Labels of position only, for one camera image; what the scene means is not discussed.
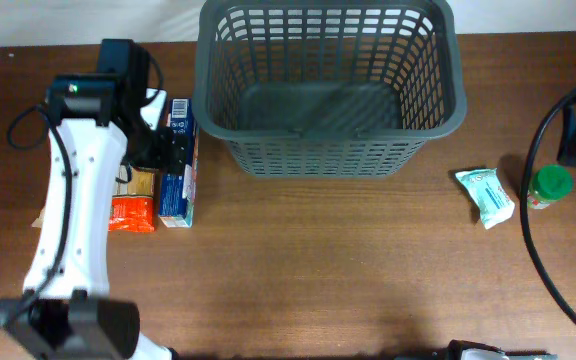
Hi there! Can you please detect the blue tissue pack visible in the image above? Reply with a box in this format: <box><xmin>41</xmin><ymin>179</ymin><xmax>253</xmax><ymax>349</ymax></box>
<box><xmin>158</xmin><ymin>98</ymin><xmax>199</xmax><ymax>228</ymax></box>

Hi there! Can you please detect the orange pasta packet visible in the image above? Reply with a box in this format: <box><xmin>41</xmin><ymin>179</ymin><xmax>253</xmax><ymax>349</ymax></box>
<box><xmin>109</xmin><ymin>165</ymin><xmax>155</xmax><ymax>233</ymax></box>

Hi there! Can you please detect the grey plastic basket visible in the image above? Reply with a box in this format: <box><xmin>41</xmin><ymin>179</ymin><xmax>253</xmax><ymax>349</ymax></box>
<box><xmin>192</xmin><ymin>0</ymin><xmax>467</xmax><ymax>178</ymax></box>

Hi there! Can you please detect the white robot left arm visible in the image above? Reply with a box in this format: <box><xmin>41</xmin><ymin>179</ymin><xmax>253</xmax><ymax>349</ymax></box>
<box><xmin>0</xmin><ymin>39</ymin><xmax>188</xmax><ymax>359</ymax></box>

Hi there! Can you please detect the green lid jar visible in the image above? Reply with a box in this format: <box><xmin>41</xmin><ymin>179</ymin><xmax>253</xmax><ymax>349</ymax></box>
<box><xmin>527</xmin><ymin>165</ymin><xmax>574</xmax><ymax>209</ymax></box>

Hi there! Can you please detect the green white wipes packet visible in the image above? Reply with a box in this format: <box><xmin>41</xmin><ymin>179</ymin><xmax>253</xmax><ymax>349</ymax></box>
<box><xmin>455</xmin><ymin>168</ymin><xmax>515</xmax><ymax>230</ymax></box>

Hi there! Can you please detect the brown bread bag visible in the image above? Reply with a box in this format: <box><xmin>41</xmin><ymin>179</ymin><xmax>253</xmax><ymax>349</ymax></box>
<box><xmin>31</xmin><ymin>208</ymin><xmax>45</xmax><ymax>228</ymax></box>

